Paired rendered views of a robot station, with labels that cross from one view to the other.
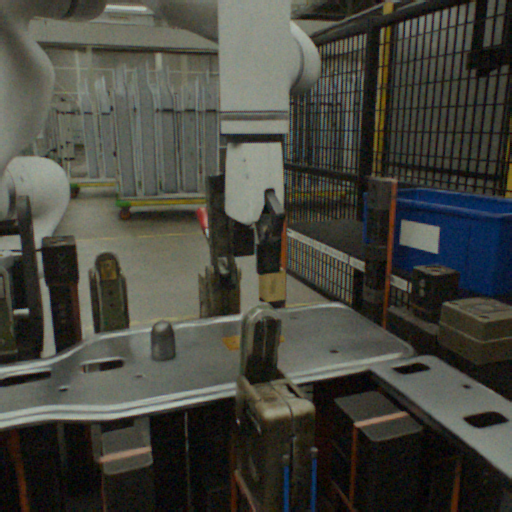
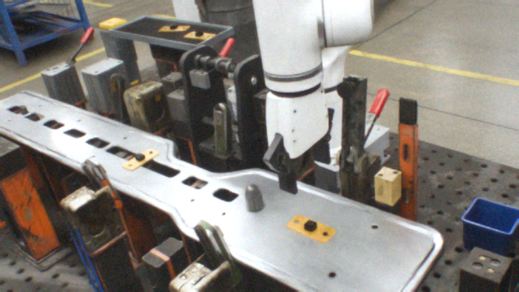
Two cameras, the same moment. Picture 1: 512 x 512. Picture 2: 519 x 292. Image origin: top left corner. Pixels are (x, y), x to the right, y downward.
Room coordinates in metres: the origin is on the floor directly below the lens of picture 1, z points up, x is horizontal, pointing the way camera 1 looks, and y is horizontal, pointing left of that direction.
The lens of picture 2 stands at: (0.31, -0.60, 1.59)
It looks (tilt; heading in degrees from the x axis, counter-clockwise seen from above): 31 degrees down; 65
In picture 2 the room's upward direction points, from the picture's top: 9 degrees counter-clockwise
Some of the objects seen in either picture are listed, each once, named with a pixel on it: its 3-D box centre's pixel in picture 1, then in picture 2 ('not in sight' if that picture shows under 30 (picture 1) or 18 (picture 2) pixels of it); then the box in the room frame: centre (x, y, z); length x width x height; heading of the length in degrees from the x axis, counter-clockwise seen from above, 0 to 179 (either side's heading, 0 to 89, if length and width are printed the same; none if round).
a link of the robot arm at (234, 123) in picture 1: (254, 125); (294, 73); (0.66, 0.00, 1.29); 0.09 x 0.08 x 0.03; 21
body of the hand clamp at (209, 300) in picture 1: (220, 371); (363, 230); (0.81, 0.06, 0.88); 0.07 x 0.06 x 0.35; 21
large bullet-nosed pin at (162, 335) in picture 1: (162, 343); (253, 199); (0.62, 0.12, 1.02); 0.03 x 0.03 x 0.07
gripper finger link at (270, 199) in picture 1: (268, 207); (282, 145); (0.62, -0.01, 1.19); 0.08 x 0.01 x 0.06; 21
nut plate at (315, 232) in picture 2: (253, 337); (310, 226); (0.66, 0.00, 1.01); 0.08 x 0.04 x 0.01; 111
